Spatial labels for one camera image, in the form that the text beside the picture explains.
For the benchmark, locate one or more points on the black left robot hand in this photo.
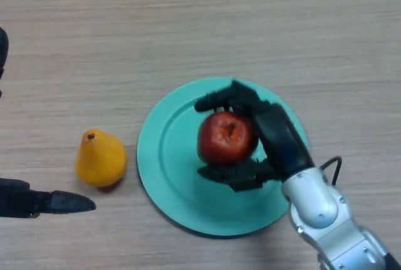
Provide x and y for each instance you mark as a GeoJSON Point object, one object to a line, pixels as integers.
{"type": "Point", "coordinates": [28, 202]}

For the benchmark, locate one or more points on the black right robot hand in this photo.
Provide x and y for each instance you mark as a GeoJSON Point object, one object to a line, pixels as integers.
{"type": "Point", "coordinates": [279, 140]}

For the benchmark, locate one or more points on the red apple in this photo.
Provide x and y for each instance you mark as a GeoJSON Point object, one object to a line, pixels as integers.
{"type": "Point", "coordinates": [227, 138]}

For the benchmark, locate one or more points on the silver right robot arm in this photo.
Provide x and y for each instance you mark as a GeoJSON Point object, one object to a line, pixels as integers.
{"type": "Point", "coordinates": [332, 220]}

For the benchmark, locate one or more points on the green round plate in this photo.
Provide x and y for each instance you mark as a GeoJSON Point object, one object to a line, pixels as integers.
{"type": "Point", "coordinates": [175, 163]}

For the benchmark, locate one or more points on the yellow pear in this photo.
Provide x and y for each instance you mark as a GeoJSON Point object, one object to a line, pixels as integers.
{"type": "Point", "coordinates": [101, 161]}

